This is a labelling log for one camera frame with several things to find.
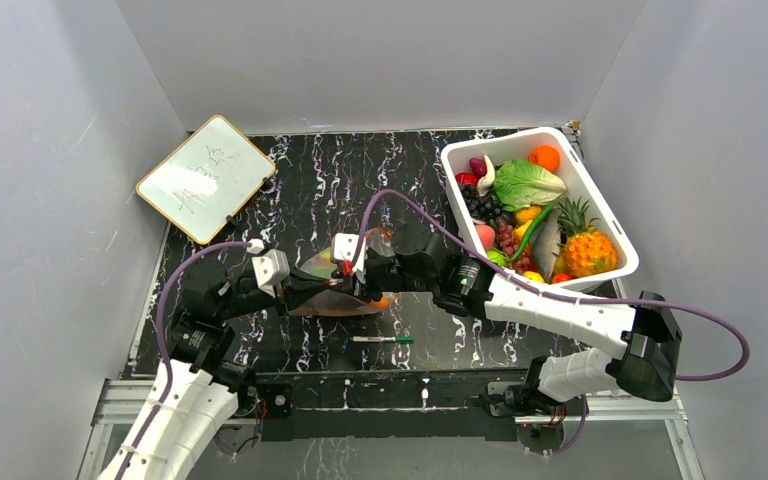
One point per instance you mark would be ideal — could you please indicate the green capped marker pen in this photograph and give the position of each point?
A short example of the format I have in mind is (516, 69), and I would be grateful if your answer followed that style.
(383, 339)

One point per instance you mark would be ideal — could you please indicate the green chili pepper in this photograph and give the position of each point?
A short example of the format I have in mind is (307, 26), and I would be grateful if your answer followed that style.
(526, 237)

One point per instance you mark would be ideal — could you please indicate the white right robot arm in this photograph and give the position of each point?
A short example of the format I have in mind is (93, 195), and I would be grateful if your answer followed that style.
(631, 348)

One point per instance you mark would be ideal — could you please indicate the small whiteboard yellow frame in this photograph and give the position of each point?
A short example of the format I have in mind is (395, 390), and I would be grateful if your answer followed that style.
(206, 179)

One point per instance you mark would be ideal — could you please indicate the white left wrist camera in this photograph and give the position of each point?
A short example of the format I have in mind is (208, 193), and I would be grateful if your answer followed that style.
(271, 269)

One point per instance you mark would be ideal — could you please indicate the green lettuce leaf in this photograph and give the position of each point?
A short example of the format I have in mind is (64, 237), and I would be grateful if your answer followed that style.
(519, 184)

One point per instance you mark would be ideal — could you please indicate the white plastic bin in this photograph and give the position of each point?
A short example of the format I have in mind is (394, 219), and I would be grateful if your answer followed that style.
(455, 157)

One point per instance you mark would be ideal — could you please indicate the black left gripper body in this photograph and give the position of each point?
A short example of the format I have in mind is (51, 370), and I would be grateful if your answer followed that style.
(244, 301)

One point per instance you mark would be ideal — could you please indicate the purple onion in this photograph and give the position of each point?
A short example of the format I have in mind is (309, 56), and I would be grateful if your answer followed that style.
(478, 167)

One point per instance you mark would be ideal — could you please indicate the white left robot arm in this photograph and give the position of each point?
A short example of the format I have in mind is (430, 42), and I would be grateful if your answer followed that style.
(197, 389)

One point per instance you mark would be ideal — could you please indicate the dark grape bunch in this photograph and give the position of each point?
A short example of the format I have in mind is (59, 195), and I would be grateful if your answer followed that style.
(484, 208)

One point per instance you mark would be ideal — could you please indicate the orange fruit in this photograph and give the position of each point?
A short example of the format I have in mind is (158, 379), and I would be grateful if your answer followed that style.
(546, 157)

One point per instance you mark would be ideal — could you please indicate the pineapple toy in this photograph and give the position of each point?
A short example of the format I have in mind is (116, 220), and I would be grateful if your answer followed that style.
(587, 250)

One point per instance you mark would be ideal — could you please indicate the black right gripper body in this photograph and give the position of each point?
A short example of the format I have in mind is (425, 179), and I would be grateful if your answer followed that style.
(365, 279)

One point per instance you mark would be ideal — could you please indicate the white garlic wedge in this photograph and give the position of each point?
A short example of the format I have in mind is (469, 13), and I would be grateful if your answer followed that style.
(485, 183)

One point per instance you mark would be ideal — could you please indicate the red apple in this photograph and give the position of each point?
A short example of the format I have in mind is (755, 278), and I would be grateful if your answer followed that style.
(464, 179)

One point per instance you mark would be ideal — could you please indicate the grey fish toy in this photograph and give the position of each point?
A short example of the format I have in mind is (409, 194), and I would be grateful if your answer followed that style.
(546, 243)

